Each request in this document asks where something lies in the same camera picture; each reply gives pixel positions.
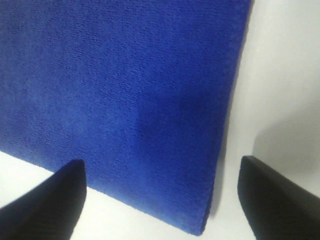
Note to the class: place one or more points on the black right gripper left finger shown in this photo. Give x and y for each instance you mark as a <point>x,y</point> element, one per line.
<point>51,210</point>

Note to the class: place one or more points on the blue microfiber towel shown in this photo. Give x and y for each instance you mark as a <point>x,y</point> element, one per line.
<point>138,89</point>

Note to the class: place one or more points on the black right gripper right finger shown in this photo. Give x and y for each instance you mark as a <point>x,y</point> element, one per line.
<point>275,207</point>

